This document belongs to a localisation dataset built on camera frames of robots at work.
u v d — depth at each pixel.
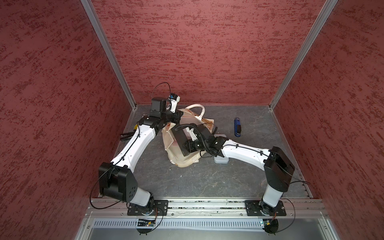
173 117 0.71
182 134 0.83
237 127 1.06
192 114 0.76
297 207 0.76
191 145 0.72
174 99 0.70
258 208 0.72
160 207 0.74
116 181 0.42
